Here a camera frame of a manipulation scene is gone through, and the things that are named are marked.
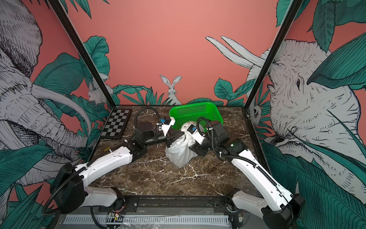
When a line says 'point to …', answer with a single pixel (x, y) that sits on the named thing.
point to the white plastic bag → (178, 152)
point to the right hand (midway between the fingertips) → (192, 140)
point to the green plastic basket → (192, 111)
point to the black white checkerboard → (116, 124)
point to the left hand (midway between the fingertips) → (183, 131)
